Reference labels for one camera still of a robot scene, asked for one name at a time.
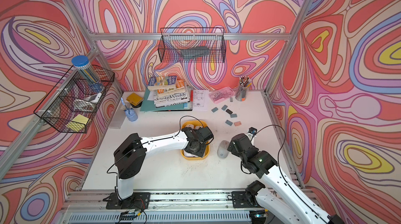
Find yellow sticky notes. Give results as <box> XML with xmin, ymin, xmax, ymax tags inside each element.
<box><xmin>66</xmin><ymin>114</ymin><xmax>89</xmax><ymax>132</ymax></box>

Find blue lid pencil jar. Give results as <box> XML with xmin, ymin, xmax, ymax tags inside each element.
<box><xmin>72</xmin><ymin>56</ymin><xmax>104</xmax><ymax>93</ymax></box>

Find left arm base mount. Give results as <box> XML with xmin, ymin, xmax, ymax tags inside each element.
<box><xmin>102</xmin><ymin>192</ymin><xmax>151</xmax><ymax>210</ymax></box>

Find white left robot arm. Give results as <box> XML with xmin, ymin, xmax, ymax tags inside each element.
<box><xmin>110</xmin><ymin>127</ymin><xmax>214</xmax><ymax>201</ymax></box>

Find black wire basket on wall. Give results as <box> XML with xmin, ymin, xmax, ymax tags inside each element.
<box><xmin>158</xmin><ymin>26</ymin><xmax>227</xmax><ymax>63</ymax></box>

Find yellow storage tray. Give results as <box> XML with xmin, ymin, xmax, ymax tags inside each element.
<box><xmin>181</xmin><ymin>120</ymin><xmax>210</xmax><ymax>161</ymax></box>

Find blue pen cup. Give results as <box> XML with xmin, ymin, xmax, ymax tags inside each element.
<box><xmin>121</xmin><ymin>98</ymin><xmax>138</xmax><ymax>122</ymax></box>

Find pink plastic box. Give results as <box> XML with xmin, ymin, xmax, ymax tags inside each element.
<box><xmin>208</xmin><ymin>87</ymin><xmax>235</xmax><ymax>104</ymax></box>

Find grey computer mouse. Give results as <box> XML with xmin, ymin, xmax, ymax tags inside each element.
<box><xmin>217</xmin><ymin>140</ymin><xmax>230</xmax><ymax>159</ymax></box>

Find white paper sheet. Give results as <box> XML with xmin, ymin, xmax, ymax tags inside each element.
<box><xmin>192</xmin><ymin>90</ymin><xmax>209</xmax><ymax>111</ymax></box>

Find metal mesh pencil cup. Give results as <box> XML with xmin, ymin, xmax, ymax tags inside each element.
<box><xmin>235</xmin><ymin>76</ymin><xmax>252</xmax><ymax>101</ymax></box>

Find stack of magazines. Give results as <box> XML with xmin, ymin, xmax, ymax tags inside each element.
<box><xmin>147</xmin><ymin>75</ymin><xmax>191</xmax><ymax>108</ymax></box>

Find green folder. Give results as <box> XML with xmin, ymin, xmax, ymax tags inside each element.
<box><xmin>140</xmin><ymin>89</ymin><xmax>193</xmax><ymax>112</ymax></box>

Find black wire basket left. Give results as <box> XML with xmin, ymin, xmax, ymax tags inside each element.
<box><xmin>34</xmin><ymin>65</ymin><xmax>115</xmax><ymax>133</ymax></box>

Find grey eraser near tray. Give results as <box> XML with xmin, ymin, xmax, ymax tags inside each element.
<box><xmin>225</xmin><ymin>120</ymin><xmax>233</xmax><ymax>126</ymax></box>

